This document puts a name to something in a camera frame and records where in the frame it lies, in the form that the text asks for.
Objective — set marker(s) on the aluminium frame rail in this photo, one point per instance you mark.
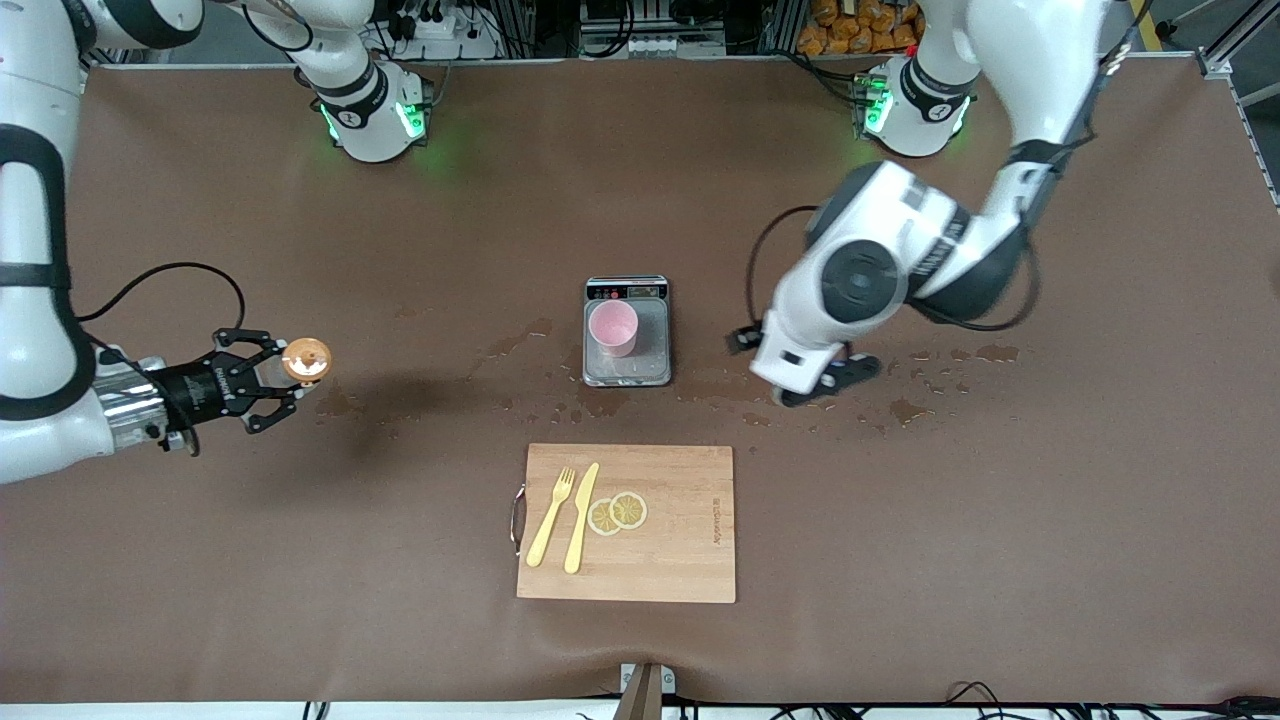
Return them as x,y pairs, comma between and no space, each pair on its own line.
1247,130

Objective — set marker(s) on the yellow plastic fork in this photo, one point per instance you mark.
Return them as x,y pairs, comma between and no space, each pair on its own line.
548,525

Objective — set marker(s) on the brown table mat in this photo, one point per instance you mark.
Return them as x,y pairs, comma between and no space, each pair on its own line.
900,560

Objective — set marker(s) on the sauce bottle with orange cap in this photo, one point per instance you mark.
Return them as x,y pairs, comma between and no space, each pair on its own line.
307,361

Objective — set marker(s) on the orange snack bags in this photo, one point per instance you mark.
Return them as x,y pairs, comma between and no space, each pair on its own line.
850,25

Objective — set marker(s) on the white power strip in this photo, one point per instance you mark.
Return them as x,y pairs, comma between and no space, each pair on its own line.
450,38

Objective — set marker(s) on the pink plastic cup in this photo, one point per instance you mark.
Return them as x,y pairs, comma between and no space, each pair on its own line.
612,330

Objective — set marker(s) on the lemon slice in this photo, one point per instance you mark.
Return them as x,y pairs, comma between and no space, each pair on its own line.
601,518
630,510

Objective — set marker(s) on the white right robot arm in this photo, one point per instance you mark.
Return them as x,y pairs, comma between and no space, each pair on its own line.
30,300

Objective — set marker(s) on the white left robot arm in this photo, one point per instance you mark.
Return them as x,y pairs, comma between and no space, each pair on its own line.
860,280

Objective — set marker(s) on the yellow plastic knife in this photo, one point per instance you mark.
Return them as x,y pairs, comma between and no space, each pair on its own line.
580,520

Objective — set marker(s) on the white connector strip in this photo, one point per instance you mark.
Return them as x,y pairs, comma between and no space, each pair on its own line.
670,46

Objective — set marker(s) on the wooden cutting board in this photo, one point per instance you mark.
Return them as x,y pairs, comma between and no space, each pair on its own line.
680,540

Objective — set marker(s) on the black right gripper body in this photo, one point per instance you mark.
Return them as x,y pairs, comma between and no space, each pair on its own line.
193,391

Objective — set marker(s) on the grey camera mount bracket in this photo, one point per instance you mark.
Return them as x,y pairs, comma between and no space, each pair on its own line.
645,690

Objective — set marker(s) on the silver kitchen scale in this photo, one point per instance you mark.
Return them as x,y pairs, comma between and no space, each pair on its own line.
655,350

